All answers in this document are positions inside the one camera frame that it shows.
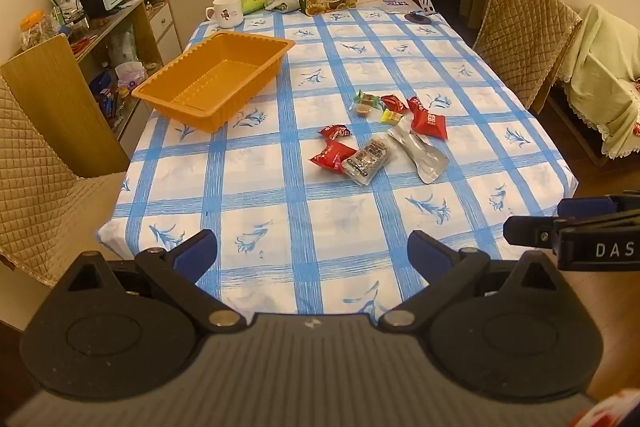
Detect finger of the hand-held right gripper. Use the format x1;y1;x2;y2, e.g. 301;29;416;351
557;191;640;219
503;215;568;252

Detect wooden shelf unit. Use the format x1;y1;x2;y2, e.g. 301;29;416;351
0;0;183;178

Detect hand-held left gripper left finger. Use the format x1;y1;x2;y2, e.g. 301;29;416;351
66;229;246;334

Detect blue snack packs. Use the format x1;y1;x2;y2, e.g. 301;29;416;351
90;72;122;118

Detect white printed mug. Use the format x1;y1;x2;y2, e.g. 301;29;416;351
205;0;245;29

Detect silver foil pouch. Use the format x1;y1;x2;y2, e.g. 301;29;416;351
387;123;449;184

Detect plastic jar orange lid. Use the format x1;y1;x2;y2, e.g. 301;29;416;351
20;10;57;48

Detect large red snack packet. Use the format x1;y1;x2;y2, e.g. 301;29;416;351
406;97;449;141

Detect red white patterned clothing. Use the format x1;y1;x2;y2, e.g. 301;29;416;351
570;387;640;427

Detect small red snack packet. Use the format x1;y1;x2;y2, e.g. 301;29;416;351
319;123;353;141
310;141;357;174

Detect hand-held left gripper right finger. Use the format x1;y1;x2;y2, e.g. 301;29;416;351
378;230;572;334

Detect white plastic bag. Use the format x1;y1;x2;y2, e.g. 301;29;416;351
115;62;149;88

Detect green white bags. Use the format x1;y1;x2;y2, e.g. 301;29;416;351
51;0;87;24

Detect red wrapped candy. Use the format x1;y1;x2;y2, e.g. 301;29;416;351
380;94;412;114

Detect chair with quilted cover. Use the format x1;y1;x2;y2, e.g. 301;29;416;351
472;0;584;114
0;77;127;288

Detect orange plastic tray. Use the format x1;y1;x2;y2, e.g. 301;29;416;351
131;31;296;134

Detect green cloth covered furniture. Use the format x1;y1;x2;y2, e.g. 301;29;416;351
551;4;640;160

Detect blue checked tablecloth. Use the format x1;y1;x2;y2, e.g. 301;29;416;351
95;7;581;316

